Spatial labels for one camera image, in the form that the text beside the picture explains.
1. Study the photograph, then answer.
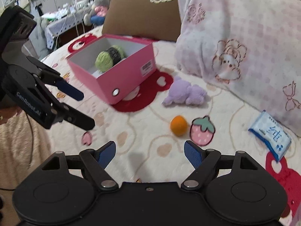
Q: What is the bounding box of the orange ball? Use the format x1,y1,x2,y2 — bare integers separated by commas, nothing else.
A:
170,115,188,137

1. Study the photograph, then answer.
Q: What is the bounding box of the blue white tissue pack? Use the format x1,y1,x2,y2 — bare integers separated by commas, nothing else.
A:
249,110,292,162

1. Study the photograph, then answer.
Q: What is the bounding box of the purple plush toy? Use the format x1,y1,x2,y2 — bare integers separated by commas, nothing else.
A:
162,76,207,107

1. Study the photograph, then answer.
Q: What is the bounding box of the beige knitted sleeve forearm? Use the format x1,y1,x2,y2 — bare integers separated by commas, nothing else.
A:
1,113,52,225

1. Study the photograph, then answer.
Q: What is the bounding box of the person's left hand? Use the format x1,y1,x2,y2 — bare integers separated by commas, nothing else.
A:
0,106,22,125

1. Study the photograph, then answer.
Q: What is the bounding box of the green yarn ball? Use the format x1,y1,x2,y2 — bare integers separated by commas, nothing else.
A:
95,45,126,73

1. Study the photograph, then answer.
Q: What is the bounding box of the bear print bed blanket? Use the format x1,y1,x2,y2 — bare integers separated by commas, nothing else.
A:
43,41,300,225

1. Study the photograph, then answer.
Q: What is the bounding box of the table with patterned cloth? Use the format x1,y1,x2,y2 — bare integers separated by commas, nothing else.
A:
44,7,91,50

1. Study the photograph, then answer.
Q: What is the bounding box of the pink cardboard box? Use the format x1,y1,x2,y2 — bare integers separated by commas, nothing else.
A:
67,35,157,105

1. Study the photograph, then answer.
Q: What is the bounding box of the white shelf cabinet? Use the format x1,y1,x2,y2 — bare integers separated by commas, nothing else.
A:
0,0,76,59

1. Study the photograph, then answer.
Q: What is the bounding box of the grey plush toy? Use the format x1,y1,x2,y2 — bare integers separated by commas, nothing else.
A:
84,0,111,26

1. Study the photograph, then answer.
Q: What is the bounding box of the brown pillow with cloud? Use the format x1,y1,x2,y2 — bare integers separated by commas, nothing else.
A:
102,0,181,42

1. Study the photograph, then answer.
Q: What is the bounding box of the pink checkered pillow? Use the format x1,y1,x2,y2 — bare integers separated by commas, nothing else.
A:
176,0,300,135

